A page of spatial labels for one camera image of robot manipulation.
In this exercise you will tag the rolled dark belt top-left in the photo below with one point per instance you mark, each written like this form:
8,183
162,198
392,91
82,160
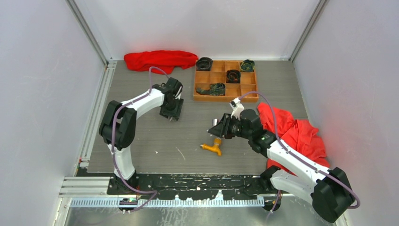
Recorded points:
204,64

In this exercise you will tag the red cloth at right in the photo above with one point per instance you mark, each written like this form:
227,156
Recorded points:
297,133

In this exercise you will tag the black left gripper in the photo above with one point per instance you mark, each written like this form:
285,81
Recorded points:
174,113

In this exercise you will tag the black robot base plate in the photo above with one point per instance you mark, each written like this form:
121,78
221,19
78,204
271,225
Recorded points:
201,186

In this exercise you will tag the rolled dark belt top-right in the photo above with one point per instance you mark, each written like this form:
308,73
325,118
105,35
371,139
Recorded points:
247,66

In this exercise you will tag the dark belt lying flat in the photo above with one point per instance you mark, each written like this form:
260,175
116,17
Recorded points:
215,89

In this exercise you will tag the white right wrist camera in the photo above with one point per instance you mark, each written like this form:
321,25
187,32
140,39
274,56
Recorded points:
237,107

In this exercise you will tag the orange plastic faucet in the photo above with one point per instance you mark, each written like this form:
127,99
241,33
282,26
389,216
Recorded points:
215,148

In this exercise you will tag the red cloth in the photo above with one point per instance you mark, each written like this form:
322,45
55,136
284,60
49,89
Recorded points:
297,133
166,60

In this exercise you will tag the wooden compartment tray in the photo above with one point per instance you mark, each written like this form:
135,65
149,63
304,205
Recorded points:
224,80

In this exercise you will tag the rolled dark belt centre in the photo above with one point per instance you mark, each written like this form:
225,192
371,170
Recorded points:
233,76

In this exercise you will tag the perforated metal rail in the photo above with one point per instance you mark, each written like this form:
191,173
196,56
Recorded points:
132,202

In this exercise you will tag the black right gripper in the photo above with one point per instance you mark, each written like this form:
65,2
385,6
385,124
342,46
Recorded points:
221,130

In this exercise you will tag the red cloth at back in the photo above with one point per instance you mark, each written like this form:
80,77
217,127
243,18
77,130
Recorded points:
166,60

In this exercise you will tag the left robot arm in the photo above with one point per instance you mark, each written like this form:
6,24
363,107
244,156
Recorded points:
118,126

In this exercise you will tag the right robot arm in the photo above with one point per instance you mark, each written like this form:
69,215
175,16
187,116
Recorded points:
327,190

